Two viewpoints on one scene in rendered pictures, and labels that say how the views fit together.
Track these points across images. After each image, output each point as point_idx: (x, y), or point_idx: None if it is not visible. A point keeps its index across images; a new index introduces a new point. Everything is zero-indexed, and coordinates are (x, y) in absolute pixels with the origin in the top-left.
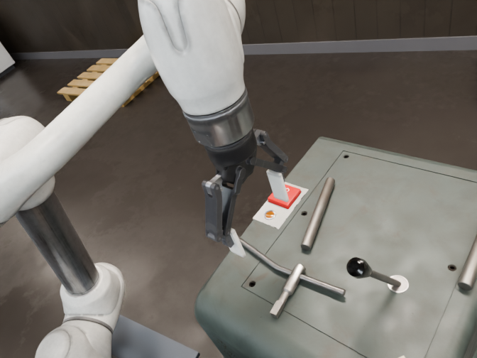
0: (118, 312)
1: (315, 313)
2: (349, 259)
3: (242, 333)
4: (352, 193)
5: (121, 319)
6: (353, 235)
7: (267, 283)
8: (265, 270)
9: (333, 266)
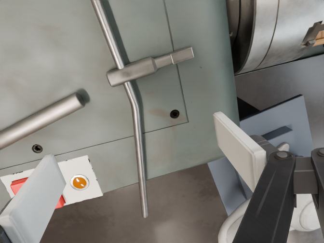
0: (240, 209)
1: (145, 11)
2: (42, 34)
3: (227, 72)
4: None
5: (227, 204)
6: (4, 60)
7: (159, 99)
8: (147, 116)
9: (70, 45)
